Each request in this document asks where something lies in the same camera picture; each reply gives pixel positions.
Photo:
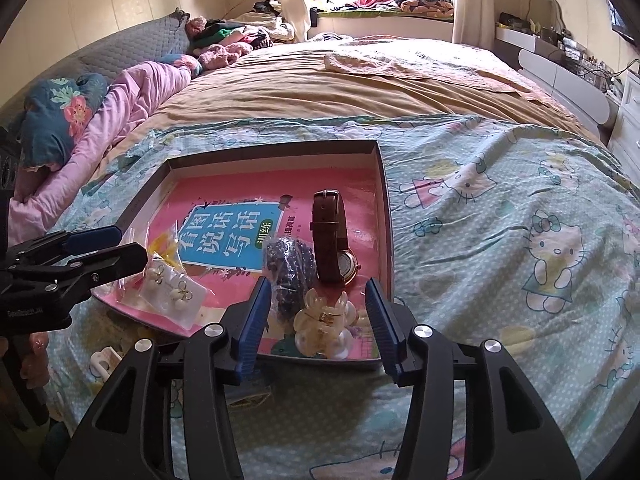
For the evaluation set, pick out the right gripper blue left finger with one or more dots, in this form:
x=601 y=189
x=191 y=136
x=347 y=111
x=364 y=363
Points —
x=254 y=320

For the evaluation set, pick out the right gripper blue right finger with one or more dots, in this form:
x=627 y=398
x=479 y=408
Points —
x=389 y=336

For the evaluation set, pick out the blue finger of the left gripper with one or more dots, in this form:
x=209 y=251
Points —
x=92 y=239
x=111 y=264

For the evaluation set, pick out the earring card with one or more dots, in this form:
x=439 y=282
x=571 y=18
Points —
x=166 y=290

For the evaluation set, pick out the dark beads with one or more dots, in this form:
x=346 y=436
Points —
x=290 y=266

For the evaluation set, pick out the brown leather wrist watch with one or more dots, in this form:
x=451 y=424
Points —
x=336 y=264

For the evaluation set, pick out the cream large hair claw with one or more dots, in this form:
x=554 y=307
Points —
x=103 y=362

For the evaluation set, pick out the person's left hand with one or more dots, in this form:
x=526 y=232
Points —
x=35 y=364

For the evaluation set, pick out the pink quilt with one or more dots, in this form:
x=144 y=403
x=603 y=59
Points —
x=40 y=197

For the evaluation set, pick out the pink children's book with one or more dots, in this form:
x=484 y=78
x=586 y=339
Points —
x=270 y=254

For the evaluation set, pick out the dark cardboard box tray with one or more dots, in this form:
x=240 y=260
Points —
x=260 y=244

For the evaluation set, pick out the dark floral pillow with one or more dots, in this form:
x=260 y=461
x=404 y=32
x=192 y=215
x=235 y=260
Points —
x=55 y=115

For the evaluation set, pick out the hello kitty teal bedsheet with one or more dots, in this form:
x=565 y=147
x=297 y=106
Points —
x=522 y=233

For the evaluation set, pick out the grey quilted headboard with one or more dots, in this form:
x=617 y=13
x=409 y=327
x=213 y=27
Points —
x=108 y=56

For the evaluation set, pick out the pile of clothes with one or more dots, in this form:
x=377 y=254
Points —
x=219 y=43

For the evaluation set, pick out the tan blanket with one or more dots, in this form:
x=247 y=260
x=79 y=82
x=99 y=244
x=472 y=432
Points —
x=292 y=82

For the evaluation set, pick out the pink floral thin blanket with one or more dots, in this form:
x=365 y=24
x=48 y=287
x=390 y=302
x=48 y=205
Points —
x=422 y=59

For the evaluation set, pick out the white drawer cabinet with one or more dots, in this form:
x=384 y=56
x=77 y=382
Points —
x=624 y=141

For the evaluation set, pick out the white long low cabinet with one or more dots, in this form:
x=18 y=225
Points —
x=541 y=63

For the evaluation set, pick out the cream window curtain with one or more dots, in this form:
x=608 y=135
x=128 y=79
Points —
x=474 y=23

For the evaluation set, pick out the clothes on window sill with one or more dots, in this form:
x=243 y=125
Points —
x=439 y=10

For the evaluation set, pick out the black flat television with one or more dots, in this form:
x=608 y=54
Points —
x=624 y=18

